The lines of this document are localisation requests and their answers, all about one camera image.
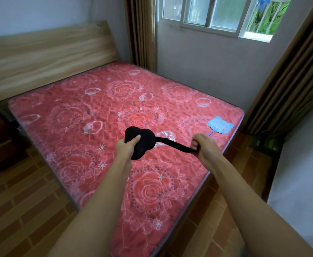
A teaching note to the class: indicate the person's right hand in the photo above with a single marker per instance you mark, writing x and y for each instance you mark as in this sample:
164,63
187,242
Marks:
207,151

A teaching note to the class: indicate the person's right fingers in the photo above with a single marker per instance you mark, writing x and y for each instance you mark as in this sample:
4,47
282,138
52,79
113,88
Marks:
196,143

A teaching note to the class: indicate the person's right forearm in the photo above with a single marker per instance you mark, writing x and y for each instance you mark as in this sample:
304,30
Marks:
250,206

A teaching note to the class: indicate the person's left thumb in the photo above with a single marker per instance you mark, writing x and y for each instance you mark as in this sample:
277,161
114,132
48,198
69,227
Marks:
135,140

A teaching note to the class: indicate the wooden headboard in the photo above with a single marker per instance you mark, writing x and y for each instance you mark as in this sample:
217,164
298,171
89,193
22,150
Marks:
47,58

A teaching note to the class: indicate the clear plastic wrapper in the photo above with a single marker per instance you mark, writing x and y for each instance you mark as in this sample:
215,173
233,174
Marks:
166,137

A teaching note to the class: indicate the person's left hand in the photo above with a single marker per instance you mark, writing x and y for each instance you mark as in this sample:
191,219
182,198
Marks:
124,151

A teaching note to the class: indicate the black cat-shaped hand fan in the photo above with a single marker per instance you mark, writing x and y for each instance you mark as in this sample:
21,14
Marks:
143,143

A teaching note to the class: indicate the blue cat-shaped hand fan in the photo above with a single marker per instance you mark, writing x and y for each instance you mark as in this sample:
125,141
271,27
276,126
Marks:
220,125

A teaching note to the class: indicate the white sliding window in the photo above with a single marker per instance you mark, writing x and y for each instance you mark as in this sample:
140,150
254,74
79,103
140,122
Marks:
223,14

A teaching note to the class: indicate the red floral mattress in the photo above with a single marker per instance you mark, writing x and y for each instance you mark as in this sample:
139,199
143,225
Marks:
129,136

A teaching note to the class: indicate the brown curtain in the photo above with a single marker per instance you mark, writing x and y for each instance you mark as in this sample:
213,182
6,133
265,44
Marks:
290,77
141,33

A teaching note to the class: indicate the person's left forearm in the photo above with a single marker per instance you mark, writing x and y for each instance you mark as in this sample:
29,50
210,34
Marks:
97,211

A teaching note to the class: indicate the green object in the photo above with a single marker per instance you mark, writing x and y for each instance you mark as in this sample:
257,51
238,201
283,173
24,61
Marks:
266,143

